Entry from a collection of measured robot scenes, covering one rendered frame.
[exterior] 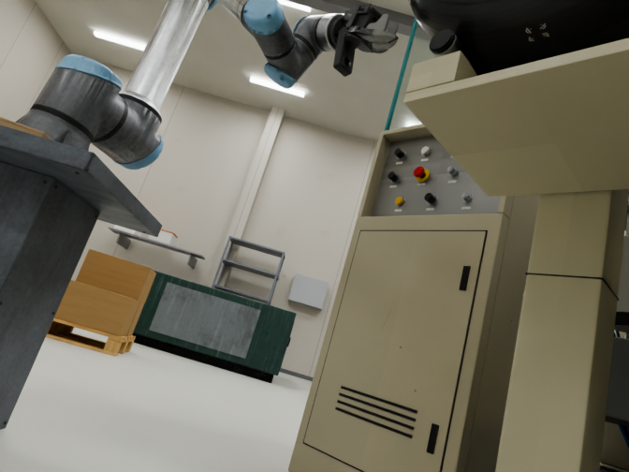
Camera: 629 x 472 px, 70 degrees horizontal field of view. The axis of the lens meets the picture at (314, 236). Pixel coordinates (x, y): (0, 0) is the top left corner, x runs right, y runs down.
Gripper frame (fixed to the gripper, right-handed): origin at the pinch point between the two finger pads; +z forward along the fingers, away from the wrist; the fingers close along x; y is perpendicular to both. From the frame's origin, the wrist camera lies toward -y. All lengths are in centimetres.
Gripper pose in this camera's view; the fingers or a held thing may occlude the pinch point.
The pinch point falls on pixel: (391, 40)
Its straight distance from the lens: 110.4
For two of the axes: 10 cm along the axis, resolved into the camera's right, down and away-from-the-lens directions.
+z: 5.5, 3.3, -7.6
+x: 7.1, 2.9, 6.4
